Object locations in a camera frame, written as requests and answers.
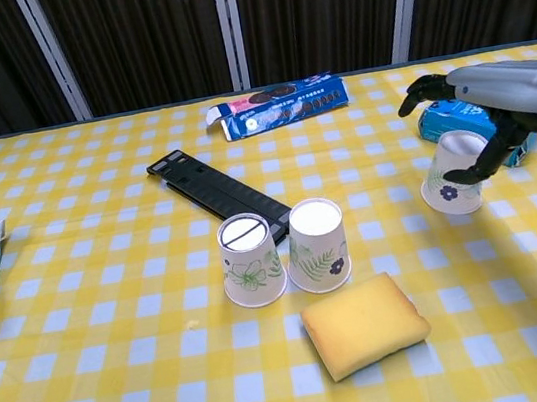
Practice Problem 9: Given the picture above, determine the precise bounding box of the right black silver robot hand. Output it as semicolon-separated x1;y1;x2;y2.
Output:
391;54;537;194

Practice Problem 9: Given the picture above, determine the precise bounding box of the paper cup with blue flower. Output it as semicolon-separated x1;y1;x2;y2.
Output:
411;124;499;221

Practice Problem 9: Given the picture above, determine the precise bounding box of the paper cup with fern print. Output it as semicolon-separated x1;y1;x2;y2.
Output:
277;193;357;300

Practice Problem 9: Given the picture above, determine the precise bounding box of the paper cup with lined base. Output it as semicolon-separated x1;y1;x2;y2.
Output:
213;207;292;313

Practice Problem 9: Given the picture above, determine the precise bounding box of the blue chocolate chip cookie box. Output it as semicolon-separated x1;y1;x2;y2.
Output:
414;87;537;181

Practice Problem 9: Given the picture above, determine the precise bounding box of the open blue sandwich cookie box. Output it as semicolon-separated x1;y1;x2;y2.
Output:
200;67;354;145

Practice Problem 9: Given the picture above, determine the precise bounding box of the yellow sponge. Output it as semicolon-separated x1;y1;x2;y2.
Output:
294;265;438;387

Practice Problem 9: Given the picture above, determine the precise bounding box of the black plastic tray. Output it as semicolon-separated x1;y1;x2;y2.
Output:
143;133;299;265

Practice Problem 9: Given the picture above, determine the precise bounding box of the yellow checkered tablecloth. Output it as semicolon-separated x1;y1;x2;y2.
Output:
0;39;537;402

